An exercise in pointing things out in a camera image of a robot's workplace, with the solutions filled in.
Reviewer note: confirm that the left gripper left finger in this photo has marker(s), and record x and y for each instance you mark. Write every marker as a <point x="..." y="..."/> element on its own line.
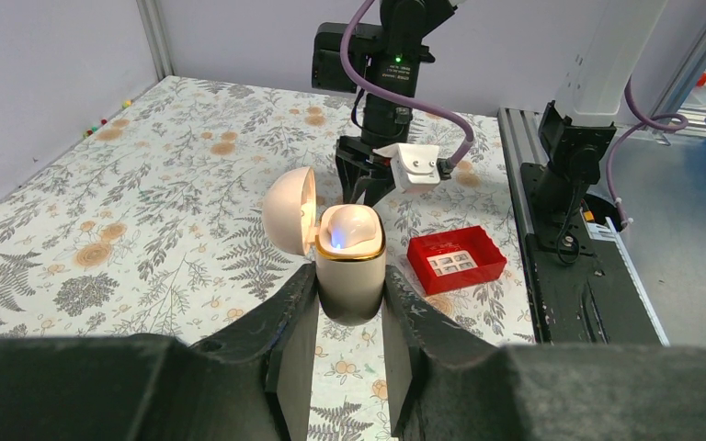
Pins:
<point x="251" y="380"/>

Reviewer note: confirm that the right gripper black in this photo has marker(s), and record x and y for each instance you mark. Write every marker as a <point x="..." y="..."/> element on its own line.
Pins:
<point x="361" y="172"/>

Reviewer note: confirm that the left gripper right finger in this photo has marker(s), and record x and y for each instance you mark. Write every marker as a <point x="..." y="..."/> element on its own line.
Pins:
<point x="445" y="383"/>

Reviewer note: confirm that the beige earbud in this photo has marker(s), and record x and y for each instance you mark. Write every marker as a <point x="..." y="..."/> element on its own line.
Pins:
<point x="351" y="225"/>

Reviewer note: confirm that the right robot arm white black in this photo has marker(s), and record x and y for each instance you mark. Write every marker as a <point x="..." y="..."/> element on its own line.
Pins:
<point x="380" y="64"/>

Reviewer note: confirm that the red plastic tray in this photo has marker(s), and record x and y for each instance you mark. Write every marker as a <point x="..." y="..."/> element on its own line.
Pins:
<point x="446" y="261"/>

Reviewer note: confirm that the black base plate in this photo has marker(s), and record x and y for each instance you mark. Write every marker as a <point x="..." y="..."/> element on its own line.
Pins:
<point x="581" y="282"/>

